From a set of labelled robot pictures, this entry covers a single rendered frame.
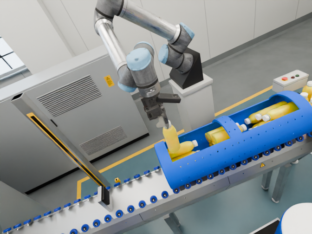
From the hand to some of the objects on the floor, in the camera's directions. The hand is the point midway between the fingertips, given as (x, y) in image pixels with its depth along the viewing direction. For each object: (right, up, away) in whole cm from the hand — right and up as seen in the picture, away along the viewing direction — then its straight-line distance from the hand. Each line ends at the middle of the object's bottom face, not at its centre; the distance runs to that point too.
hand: (166, 123), depth 85 cm
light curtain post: (-30, -110, +114) cm, 161 cm away
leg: (+108, -70, +95) cm, 160 cm away
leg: (+111, -78, +84) cm, 159 cm away
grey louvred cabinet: (-119, -62, +212) cm, 250 cm away
